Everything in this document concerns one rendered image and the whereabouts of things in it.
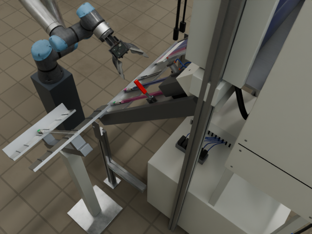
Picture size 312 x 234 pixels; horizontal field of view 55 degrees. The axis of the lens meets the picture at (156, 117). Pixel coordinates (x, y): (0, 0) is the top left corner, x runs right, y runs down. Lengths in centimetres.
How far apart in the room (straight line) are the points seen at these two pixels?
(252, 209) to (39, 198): 135
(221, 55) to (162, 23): 249
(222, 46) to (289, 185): 48
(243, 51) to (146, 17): 258
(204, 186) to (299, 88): 85
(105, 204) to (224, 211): 89
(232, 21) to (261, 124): 31
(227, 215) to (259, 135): 63
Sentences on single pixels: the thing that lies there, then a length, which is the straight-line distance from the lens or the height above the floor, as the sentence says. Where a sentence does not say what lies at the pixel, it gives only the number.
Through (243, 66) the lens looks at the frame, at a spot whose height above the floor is 146.
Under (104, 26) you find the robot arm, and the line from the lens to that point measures 135.
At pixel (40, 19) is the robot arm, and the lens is 148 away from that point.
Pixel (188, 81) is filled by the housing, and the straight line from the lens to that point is 87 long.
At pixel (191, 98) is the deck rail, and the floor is 123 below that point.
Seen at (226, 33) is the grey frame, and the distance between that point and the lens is 63.
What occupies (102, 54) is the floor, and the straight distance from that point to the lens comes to 282.
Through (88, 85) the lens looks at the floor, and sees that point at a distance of 259.
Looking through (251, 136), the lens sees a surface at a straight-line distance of 86.
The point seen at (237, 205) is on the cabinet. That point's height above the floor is 62.
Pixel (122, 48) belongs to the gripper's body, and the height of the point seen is 104.
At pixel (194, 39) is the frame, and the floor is 146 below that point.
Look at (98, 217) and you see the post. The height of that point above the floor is 1.
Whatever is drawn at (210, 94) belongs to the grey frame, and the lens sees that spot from 76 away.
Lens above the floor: 193
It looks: 55 degrees down
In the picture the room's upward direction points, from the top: 3 degrees clockwise
